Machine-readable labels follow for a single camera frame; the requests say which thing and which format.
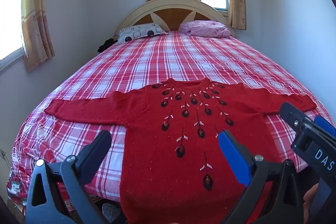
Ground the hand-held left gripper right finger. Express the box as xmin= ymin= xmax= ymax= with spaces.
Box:
xmin=218 ymin=130 xmax=305 ymax=224

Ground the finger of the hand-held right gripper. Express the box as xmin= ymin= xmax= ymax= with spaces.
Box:
xmin=279 ymin=102 xmax=308 ymax=135
xmin=314 ymin=115 xmax=336 ymax=139

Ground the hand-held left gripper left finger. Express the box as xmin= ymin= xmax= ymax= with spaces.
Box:
xmin=25 ymin=130 xmax=124 ymax=224

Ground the red embroidered sweater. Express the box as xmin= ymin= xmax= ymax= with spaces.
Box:
xmin=44 ymin=78 xmax=318 ymax=224

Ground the person's right hand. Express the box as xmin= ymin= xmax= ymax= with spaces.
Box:
xmin=303 ymin=184 xmax=320 ymax=224

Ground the grey heart patterned item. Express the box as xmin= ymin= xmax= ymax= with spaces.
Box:
xmin=102 ymin=202 xmax=124 ymax=224

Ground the dark cloth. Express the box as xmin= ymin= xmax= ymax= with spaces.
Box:
xmin=98 ymin=38 xmax=117 ymax=54

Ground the red plaid bedsheet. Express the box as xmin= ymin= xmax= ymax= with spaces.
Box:
xmin=7 ymin=30 xmax=336 ymax=214

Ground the grey patterned pillow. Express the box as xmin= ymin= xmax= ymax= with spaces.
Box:
xmin=115 ymin=23 xmax=169 ymax=44

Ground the pink pillow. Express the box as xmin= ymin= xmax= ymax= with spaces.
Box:
xmin=179 ymin=20 xmax=232 ymax=38

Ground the cream wooden headboard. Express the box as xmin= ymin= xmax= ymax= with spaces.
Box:
xmin=113 ymin=0 xmax=237 ymax=38

